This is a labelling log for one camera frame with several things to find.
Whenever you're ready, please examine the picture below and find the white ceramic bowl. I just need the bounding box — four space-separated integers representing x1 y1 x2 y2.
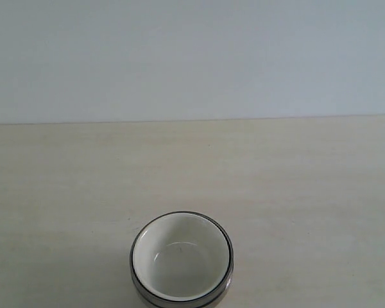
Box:
133 214 228 293

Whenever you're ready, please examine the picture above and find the dimpled stainless steel bowl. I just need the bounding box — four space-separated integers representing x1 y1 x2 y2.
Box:
128 210 235 304

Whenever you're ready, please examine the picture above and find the plain stainless steel bowl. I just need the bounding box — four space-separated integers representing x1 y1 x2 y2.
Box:
135 276 232 307

